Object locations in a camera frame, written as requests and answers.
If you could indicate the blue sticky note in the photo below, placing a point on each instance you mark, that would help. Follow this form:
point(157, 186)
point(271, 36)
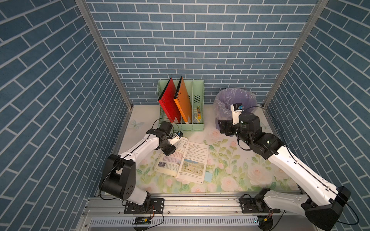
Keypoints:
point(208, 177)

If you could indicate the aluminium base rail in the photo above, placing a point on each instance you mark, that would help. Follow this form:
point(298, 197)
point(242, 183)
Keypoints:
point(182, 212)

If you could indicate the clear bin liner bag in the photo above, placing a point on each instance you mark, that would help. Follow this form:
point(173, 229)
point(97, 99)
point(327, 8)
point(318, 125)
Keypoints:
point(225, 98)

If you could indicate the left controller board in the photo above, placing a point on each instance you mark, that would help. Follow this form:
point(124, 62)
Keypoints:
point(146, 221)

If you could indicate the small items in organizer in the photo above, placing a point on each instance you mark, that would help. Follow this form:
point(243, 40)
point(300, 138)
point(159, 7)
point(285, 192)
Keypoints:
point(197, 117)

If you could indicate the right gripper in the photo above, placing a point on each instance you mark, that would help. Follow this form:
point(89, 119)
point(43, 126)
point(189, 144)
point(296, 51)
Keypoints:
point(228, 123)

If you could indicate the purple trash bin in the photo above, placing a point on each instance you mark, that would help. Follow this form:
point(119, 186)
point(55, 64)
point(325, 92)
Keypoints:
point(222, 115)

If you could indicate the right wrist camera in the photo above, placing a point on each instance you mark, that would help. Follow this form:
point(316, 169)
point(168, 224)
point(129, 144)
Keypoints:
point(236, 110)

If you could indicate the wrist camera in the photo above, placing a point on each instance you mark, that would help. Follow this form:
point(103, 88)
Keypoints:
point(176, 138)
point(236, 110)

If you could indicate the orange folder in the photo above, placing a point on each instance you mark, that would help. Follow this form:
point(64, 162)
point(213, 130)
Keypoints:
point(182, 101)

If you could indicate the green file organizer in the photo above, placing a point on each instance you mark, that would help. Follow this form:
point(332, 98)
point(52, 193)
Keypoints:
point(195, 90)

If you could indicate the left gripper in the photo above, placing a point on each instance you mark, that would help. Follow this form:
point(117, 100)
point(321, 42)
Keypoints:
point(168, 151)

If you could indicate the right controller board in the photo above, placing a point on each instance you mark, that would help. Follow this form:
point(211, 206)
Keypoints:
point(265, 223)

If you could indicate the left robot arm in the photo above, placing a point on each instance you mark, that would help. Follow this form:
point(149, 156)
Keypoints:
point(119, 173)

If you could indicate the red folder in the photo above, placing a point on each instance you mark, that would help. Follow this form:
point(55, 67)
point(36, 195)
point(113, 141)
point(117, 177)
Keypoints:
point(166, 100)

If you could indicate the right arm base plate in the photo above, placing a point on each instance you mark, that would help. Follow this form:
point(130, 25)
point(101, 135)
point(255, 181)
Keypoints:
point(249, 205)

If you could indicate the controller board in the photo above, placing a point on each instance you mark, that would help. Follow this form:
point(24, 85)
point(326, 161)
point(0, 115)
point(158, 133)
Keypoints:
point(146, 221)
point(265, 223)

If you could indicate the floral table mat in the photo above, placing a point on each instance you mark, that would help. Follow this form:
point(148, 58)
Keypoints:
point(233, 168)

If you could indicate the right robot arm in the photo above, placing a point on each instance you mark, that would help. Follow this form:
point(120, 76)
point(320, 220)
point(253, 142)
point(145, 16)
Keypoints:
point(322, 203)

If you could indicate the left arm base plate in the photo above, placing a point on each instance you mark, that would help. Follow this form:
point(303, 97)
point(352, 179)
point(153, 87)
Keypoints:
point(150, 206)

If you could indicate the English textbook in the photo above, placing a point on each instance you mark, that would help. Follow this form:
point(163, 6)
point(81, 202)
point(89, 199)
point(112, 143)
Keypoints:
point(187, 163)

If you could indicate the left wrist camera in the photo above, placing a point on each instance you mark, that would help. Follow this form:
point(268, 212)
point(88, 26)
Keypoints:
point(176, 138)

